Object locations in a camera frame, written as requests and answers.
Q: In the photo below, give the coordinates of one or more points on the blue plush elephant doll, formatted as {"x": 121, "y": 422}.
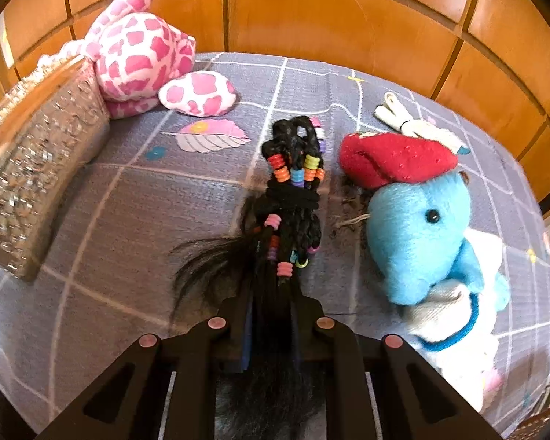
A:
{"x": 420, "y": 235}

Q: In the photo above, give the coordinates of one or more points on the white knit gloves blue band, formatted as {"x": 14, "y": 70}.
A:
{"x": 445, "y": 317}

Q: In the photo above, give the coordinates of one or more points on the grey checked bed sheet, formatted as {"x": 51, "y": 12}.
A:
{"x": 108, "y": 276}

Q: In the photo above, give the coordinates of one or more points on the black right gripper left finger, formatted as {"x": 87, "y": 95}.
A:
{"x": 162, "y": 388}

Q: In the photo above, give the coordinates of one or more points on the white clothespin clips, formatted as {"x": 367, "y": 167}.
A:
{"x": 396, "y": 116}

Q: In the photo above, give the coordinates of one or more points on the wooden wall cabinet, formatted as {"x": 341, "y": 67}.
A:
{"x": 488, "y": 60}

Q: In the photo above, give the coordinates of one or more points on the black beaded braided wig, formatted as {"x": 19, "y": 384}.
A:
{"x": 274, "y": 397}

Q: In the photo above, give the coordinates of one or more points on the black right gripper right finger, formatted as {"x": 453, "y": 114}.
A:
{"x": 380, "y": 389}

